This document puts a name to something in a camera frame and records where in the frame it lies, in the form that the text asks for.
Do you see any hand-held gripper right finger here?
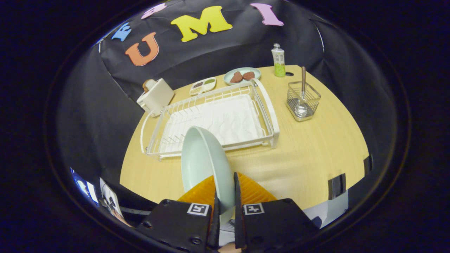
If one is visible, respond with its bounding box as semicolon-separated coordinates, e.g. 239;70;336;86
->
233;171;320;252

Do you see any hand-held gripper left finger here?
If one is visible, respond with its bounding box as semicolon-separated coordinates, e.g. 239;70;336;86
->
136;175;221;252

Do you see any pale green plate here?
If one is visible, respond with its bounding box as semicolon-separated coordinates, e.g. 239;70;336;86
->
181;126;235;225

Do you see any white dish rack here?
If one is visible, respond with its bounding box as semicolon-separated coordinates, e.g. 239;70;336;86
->
140;78;280;160

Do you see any metal wire basket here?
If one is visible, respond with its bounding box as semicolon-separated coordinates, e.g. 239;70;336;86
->
286;81;321;122

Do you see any metal spoon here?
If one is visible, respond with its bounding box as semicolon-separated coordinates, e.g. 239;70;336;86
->
295;66;308;117

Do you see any small plate with meat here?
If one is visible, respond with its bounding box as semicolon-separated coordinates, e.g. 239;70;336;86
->
224;67;262;85

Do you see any computer monitor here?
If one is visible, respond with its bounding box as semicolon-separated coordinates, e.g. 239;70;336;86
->
70;168;99;204

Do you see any white toaster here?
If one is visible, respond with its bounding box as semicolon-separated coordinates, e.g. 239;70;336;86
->
136;78;175;113

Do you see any white divided seasoning tray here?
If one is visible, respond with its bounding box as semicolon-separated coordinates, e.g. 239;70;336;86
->
189;77;217;96

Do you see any green drink bottle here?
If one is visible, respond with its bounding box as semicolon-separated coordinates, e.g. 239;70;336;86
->
271;43;286;78

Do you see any black backdrop cloth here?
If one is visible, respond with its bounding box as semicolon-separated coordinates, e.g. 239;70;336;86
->
56;0;398;197

